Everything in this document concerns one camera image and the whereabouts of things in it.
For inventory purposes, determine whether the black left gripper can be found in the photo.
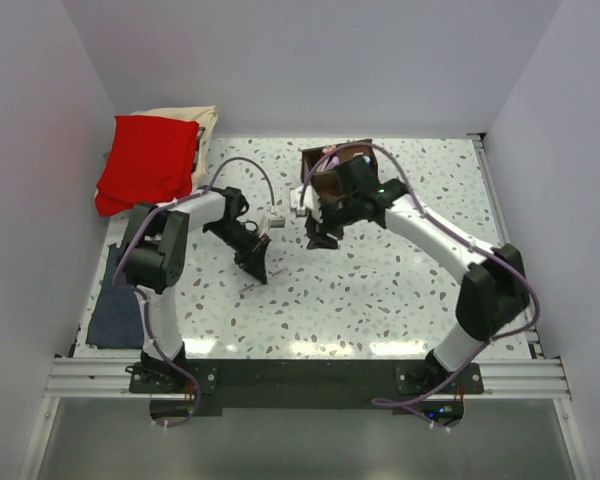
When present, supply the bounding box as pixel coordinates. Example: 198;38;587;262
205;220;270;284

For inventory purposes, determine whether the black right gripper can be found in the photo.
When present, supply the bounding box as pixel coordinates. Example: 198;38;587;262
304;194;360;252

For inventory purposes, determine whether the grey purple pen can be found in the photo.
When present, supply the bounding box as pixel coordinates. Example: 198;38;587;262
239;268;288;294

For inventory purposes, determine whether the brown wooden desk organizer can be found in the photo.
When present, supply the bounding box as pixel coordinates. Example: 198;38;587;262
300;139;378;199

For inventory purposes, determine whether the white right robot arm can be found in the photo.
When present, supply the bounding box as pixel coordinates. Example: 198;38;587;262
293;157;530;393

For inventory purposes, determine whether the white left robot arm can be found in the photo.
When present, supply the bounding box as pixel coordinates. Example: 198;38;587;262
112;187;270;392

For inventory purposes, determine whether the red folded cloth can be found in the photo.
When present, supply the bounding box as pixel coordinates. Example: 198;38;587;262
95;115;199;217

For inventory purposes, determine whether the dark blue denim cloth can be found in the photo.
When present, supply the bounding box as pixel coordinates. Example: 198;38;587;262
86;244;144;349

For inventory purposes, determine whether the beige folded cloth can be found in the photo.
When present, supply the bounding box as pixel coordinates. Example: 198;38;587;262
133;105;218;184

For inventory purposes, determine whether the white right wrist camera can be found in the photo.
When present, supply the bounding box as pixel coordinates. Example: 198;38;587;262
289;186;321;222

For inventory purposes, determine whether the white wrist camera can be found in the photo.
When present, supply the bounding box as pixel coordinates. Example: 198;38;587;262
260;208;286;234
289;186;321;222

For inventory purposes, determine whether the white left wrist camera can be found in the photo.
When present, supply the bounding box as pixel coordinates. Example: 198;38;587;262
260;208;286;234

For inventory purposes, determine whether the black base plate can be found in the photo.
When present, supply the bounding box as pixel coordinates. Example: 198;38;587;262
128;357;483;426

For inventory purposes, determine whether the aluminium rail frame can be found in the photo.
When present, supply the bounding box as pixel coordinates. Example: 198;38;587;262
21;137;592;479

